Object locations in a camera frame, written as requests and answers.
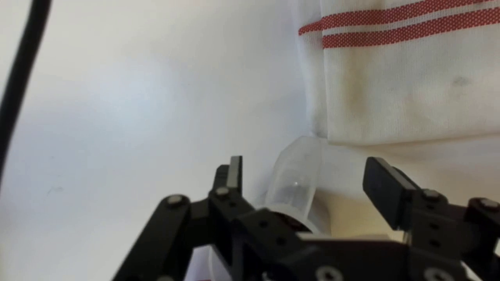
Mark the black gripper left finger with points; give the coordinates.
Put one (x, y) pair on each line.
(209, 228)

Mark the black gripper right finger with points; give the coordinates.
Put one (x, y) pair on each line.
(417, 212)

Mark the white towel red stripes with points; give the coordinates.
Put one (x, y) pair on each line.
(412, 83)

